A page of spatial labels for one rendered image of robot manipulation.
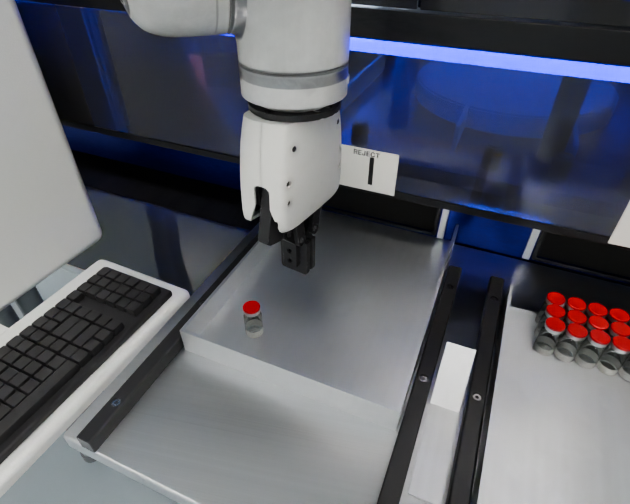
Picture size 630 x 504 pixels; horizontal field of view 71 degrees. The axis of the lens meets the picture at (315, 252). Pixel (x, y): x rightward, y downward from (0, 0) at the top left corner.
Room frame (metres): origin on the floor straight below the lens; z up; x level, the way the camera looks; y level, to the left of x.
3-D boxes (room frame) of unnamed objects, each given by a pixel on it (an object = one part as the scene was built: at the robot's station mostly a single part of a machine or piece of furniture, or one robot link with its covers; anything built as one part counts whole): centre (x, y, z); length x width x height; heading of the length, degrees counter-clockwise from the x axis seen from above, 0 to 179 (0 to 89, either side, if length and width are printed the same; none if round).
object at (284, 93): (0.36, 0.02, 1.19); 0.09 x 0.08 x 0.03; 148
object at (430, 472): (0.23, -0.13, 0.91); 0.14 x 0.03 x 0.06; 157
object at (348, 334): (0.44, -0.03, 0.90); 0.34 x 0.26 x 0.04; 156
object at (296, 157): (0.35, 0.02, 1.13); 0.10 x 0.08 x 0.11; 148
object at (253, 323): (0.36, 0.07, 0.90); 0.02 x 0.02 x 0.04
